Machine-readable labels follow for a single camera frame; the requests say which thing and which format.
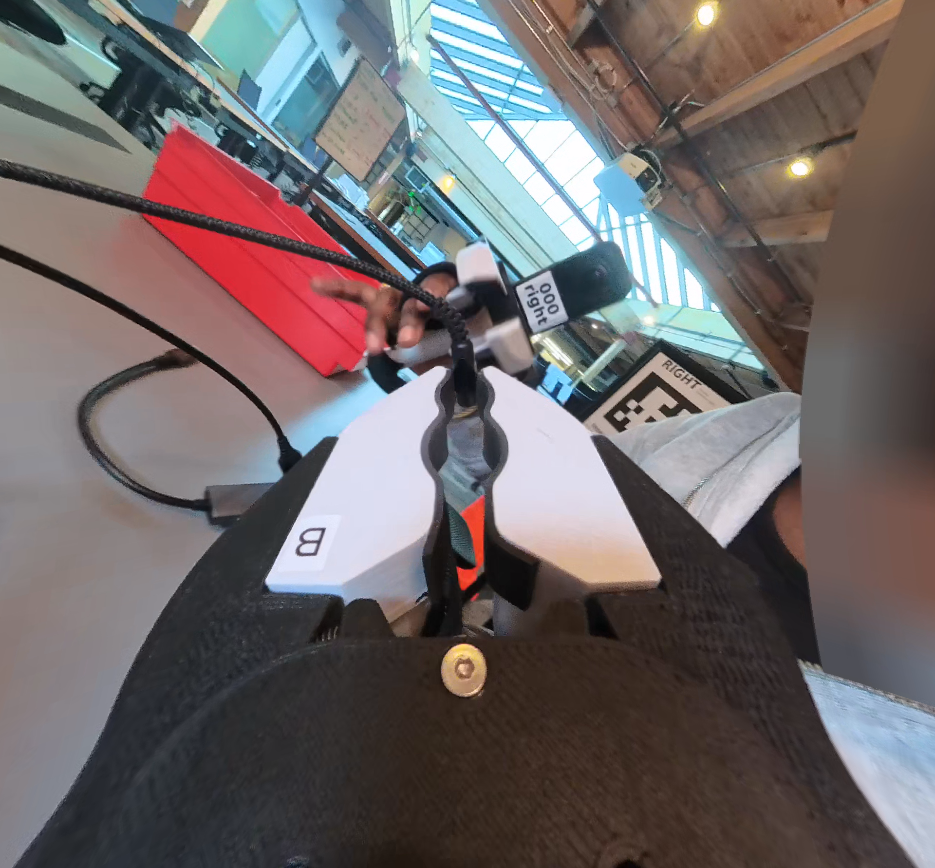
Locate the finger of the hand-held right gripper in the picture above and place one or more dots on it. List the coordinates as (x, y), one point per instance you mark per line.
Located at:
(482, 267)
(510, 345)

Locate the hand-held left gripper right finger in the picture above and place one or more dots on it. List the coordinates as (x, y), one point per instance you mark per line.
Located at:
(570, 503)

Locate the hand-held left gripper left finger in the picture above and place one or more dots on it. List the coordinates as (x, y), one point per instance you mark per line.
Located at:
(365, 503)

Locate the grey usb hub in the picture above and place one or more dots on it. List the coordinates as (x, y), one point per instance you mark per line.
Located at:
(237, 503)

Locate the red plastic bin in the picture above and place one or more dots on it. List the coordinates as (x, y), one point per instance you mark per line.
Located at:
(256, 261)

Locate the person's right hand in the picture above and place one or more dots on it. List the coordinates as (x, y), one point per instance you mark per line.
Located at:
(387, 313)

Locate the white ceiling-mounted device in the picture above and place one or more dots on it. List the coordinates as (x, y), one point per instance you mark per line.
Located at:
(621, 185)

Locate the black white marker sign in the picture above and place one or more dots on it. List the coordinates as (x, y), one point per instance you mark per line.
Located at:
(701, 389)

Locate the whiteboard with writing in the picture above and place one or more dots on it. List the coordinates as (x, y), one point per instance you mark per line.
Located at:
(361, 119)

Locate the person's black shirt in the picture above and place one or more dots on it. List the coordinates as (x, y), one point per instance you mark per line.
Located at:
(781, 576)

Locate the ceiling spot lamp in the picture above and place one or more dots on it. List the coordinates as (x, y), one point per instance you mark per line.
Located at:
(706, 13)
(800, 168)

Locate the long wooden office desk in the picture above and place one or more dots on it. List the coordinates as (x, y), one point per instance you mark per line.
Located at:
(139, 90)

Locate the black office chair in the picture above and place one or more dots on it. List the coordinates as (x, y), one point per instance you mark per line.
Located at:
(29, 13)

